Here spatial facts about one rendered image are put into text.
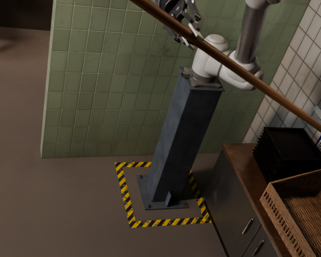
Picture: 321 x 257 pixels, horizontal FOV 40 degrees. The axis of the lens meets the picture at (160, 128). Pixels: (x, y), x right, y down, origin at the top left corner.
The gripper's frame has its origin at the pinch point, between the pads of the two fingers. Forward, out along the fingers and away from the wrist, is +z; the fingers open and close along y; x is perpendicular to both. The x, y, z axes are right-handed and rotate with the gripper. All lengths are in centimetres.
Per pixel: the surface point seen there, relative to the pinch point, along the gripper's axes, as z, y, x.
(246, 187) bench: -36, 64, -129
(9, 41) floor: -276, 173, -50
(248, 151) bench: -65, 57, -142
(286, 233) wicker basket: 0, 57, -131
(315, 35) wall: -103, -20, -147
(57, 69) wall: -122, 95, -32
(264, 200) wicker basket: -24, 58, -131
